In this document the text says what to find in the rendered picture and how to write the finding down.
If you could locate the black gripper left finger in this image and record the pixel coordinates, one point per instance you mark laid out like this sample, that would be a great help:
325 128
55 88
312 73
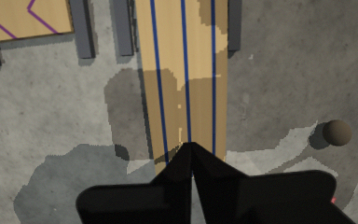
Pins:
167 199

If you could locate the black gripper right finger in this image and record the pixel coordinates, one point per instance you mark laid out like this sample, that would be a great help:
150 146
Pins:
227 194

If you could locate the brown sphere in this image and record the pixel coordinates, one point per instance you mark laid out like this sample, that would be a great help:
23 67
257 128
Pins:
337 132

